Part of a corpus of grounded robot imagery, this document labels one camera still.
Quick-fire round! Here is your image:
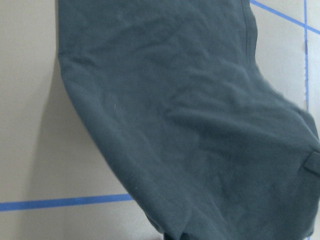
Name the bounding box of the black graphic t-shirt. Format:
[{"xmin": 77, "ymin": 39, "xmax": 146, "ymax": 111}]
[{"xmin": 58, "ymin": 0, "xmax": 320, "ymax": 240}]

